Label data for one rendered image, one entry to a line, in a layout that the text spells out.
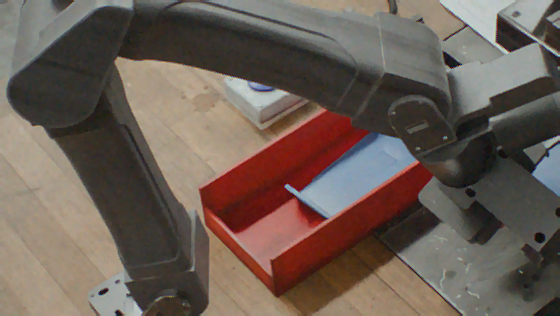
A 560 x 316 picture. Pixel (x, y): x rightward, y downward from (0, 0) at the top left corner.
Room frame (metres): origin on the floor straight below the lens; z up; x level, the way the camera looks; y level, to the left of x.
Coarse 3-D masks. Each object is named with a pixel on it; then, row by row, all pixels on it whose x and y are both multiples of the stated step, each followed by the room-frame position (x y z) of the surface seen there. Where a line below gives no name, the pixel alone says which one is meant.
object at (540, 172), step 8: (552, 152) 0.74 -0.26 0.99; (544, 160) 0.73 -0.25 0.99; (552, 160) 0.73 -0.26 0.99; (536, 168) 0.72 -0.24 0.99; (544, 168) 0.72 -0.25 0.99; (552, 168) 0.72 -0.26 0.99; (536, 176) 0.71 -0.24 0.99; (544, 176) 0.71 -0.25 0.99; (552, 176) 0.71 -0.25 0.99; (552, 184) 0.70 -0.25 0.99
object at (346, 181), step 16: (368, 144) 0.85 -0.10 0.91; (384, 144) 0.85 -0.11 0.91; (400, 144) 0.85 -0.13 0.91; (352, 160) 0.84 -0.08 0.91; (368, 160) 0.83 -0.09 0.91; (400, 160) 0.83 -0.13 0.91; (416, 160) 0.82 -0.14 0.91; (336, 176) 0.82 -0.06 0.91; (352, 176) 0.81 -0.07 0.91; (368, 176) 0.81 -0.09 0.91; (384, 176) 0.81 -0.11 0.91; (304, 192) 0.80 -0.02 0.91; (320, 192) 0.80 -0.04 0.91; (336, 192) 0.79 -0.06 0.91; (352, 192) 0.79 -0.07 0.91; (320, 208) 0.76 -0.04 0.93; (336, 208) 0.77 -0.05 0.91
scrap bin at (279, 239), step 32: (320, 128) 0.86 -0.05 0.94; (352, 128) 0.88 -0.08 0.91; (256, 160) 0.81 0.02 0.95; (288, 160) 0.83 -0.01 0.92; (320, 160) 0.84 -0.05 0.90; (224, 192) 0.79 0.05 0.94; (256, 192) 0.81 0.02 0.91; (288, 192) 0.81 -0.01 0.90; (384, 192) 0.75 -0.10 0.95; (416, 192) 0.77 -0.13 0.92; (224, 224) 0.75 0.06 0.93; (256, 224) 0.77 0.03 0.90; (288, 224) 0.76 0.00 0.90; (320, 224) 0.71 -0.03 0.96; (352, 224) 0.73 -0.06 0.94; (384, 224) 0.75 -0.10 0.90; (256, 256) 0.71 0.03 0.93; (288, 256) 0.69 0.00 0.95; (320, 256) 0.71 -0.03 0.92; (288, 288) 0.69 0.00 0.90
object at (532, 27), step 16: (528, 0) 0.79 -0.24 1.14; (544, 0) 0.79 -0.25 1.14; (496, 16) 0.78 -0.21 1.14; (512, 16) 0.77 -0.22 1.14; (528, 16) 0.77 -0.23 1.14; (544, 16) 0.76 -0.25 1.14; (496, 32) 0.78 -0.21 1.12; (512, 32) 0.76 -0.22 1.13; (528, 32) 0.75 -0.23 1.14; (544, 32) 0.74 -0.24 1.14; (512, 48) 0.76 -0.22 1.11
